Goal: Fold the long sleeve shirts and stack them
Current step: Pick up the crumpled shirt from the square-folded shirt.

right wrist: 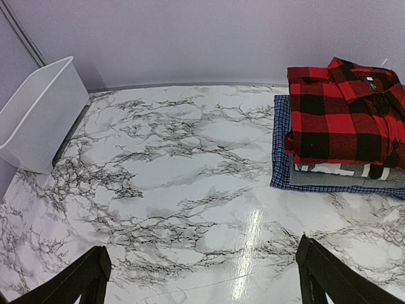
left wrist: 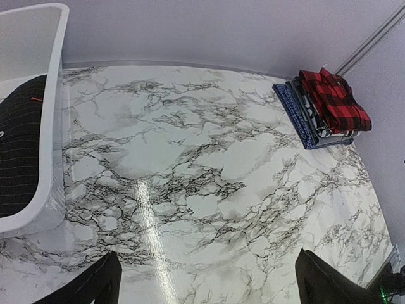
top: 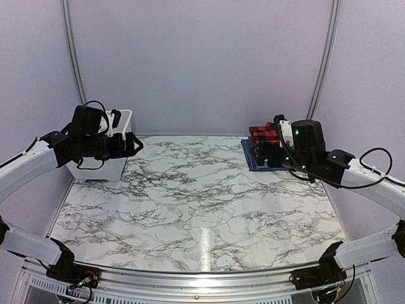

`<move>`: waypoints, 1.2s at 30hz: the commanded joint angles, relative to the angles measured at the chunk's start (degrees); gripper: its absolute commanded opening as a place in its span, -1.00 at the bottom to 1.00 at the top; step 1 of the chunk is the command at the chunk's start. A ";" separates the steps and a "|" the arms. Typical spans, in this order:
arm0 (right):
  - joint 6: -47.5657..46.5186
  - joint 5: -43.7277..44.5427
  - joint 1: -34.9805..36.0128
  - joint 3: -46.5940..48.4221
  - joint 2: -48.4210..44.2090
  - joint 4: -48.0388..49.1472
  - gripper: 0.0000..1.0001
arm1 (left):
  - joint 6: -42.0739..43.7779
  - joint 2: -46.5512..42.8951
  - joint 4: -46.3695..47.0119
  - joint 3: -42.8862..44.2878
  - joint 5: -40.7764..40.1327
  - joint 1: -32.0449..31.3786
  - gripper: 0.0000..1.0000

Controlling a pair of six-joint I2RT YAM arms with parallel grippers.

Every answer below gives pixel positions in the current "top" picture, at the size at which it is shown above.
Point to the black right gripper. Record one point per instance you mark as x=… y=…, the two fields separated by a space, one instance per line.
x=273 y=162

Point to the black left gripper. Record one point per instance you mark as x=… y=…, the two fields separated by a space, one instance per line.
x=119 y=152

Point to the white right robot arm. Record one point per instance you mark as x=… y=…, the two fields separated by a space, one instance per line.
x=300 y=147

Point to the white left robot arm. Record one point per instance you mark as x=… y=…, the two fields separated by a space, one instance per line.
x=50 y=152

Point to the blue folded shirt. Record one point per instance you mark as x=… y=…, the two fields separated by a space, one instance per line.
x=251 y=163

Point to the red black plaid shirt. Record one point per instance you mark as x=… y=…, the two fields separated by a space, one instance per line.
x=264 y=134

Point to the white plastic bin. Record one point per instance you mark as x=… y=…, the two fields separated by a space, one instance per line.
x=112 y=169

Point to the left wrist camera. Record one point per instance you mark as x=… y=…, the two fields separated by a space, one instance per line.
x=109 y=124

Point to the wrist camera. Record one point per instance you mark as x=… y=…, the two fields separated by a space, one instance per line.
x=109 y=124
x=284 y=129

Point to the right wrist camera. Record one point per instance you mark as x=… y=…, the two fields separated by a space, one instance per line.
x=284 y=129

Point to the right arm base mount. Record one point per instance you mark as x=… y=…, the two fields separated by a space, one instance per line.
x=312 y=277

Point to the aluminium front rail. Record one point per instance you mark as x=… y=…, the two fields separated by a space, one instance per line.
x=140 y=286

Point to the left aluminium wall post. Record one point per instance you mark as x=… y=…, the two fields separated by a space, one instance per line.
x=72 y=50

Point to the aluminium wall post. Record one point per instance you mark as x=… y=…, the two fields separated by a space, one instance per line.
x=72 y=50
x=325 y=58

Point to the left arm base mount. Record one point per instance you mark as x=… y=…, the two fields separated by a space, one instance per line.
x=76 y=275

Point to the right aluminium wall post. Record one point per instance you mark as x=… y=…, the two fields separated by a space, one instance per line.
x=325 y=58

